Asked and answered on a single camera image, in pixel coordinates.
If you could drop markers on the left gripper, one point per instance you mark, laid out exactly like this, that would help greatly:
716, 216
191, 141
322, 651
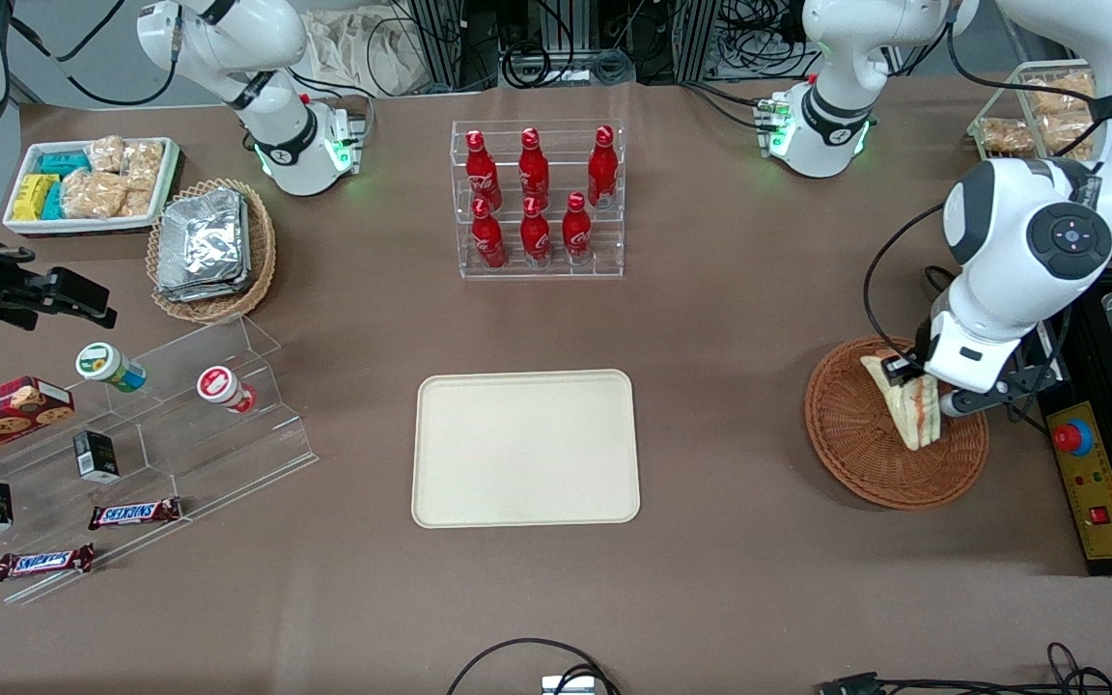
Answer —
922, 343

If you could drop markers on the triangular sandwich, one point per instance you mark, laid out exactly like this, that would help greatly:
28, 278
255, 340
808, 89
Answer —
915, 420

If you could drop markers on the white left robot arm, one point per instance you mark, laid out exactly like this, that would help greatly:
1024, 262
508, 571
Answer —
1029, 222

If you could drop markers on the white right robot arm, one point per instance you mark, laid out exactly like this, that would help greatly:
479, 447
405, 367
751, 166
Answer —
276, 145

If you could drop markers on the white rectangular snack tray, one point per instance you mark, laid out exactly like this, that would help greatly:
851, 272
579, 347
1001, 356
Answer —
83, 225

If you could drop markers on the round brown wicker basket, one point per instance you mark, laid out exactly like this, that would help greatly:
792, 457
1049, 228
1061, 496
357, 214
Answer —
855, 454

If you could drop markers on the light oval wicker basket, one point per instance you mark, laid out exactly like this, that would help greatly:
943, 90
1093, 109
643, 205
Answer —
262, 251

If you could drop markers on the cream plastic tray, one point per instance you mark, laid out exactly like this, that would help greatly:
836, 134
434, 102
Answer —
525, 449

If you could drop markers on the green lid cup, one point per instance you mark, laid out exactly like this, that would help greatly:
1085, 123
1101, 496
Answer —
107, 365

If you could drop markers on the teal snack packet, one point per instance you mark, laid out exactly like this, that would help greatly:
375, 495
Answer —
53, 203
64, 162

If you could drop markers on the clear bag of crisps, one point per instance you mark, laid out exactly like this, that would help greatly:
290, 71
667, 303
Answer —
93, 193
138, 203
106, 154
143, 164

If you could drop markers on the yellow snack packet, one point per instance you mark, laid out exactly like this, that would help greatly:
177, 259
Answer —
33, 198

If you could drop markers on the silver foil pack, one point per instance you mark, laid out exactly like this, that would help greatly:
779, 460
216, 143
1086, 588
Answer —
204, 293
204, 236

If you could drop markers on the red lid cup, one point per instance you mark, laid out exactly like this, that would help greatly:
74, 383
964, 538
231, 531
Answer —
223, 386

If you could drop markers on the red emergency stop button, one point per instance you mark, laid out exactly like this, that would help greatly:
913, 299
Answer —
1074, 437

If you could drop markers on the clear acrylic stepped display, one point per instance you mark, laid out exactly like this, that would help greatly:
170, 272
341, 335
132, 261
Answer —
218, 454

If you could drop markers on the snickers bar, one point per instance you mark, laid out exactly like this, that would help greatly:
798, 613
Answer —
134, 514
44, 562

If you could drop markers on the clear bag of crackers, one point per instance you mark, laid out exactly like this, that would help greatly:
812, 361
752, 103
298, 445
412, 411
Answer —
1063, 133
1006, 136
1063, 99

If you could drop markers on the black appliance with yellow panel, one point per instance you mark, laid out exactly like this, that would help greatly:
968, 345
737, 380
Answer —
1111, 541

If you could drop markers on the red cola bottle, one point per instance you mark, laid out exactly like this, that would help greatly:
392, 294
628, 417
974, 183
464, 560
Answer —
488, 241
576, 234
602, 172
536, 236
482, 174
534, 169

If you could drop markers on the clear acrylic bottle rack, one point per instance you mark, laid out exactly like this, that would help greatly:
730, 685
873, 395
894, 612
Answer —
556, 273

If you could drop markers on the beige cloth bag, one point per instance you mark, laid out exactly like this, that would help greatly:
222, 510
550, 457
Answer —
353, 48

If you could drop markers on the small silver device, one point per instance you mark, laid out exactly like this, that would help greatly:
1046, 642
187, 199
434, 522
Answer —
568, 686

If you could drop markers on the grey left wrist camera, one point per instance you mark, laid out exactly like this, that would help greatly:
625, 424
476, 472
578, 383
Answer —
959, 403

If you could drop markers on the ribbed metal frame post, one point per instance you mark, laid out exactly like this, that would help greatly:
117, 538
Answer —
696, 39
445, 39

